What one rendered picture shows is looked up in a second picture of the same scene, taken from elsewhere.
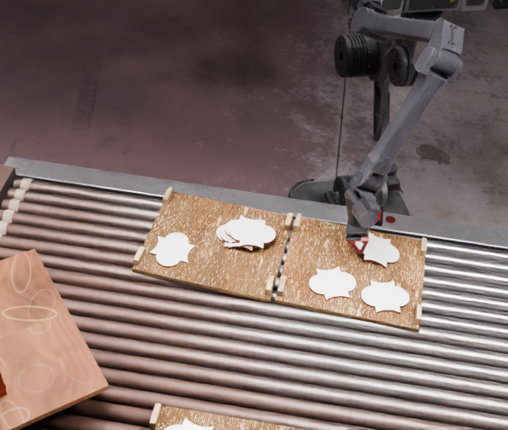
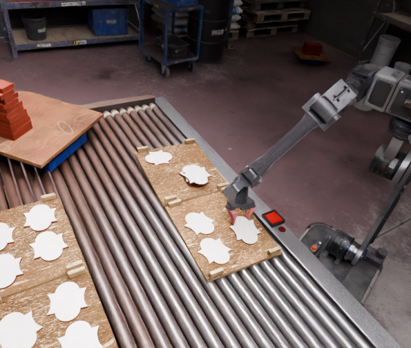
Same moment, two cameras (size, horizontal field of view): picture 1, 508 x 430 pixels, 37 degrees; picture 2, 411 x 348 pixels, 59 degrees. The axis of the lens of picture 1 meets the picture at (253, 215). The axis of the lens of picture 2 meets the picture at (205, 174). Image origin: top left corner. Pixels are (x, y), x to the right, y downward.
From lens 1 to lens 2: 1.39 m
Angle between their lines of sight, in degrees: 36
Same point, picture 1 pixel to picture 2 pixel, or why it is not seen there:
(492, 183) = not seen: outside the picture
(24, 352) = (41, 135)
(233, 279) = (162, 186)
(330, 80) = not seen: outside the picture
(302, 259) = (204, 204)
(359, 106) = not seen: outside the picture
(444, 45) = (327, 95)
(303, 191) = (319, 228)
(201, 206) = (197, 154)
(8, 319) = (56, 123)
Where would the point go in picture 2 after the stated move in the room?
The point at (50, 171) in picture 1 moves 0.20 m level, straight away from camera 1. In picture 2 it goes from (167, 108) to (186, 98)
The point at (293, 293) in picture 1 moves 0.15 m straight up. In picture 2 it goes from (175, 211) to (177, 186)
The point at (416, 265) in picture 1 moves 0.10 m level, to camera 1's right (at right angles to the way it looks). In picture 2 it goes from (256, 255) to (273, 273)
